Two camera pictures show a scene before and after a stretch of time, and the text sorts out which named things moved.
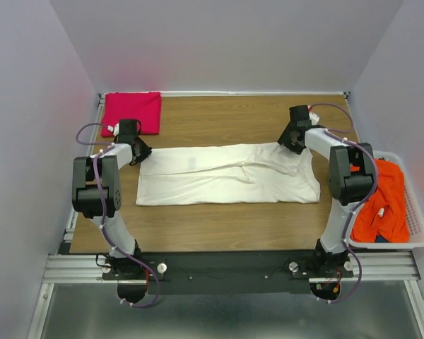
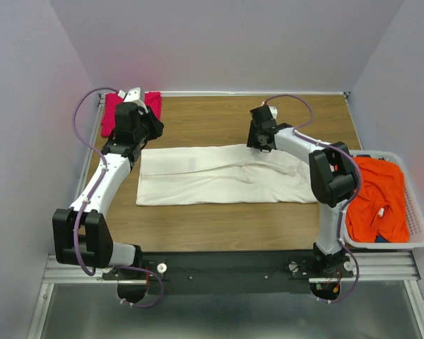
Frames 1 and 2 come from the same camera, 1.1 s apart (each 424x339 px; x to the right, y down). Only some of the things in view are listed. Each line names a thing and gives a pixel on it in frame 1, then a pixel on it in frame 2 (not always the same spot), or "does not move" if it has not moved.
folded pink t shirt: [143, 106] does not move
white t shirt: [229, 174] does not move
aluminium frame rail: [60, 268] does not move
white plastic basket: [418, 234] does not move
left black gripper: [141, 151] to [155, 124]
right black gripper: [290, 140] to [253, 133]
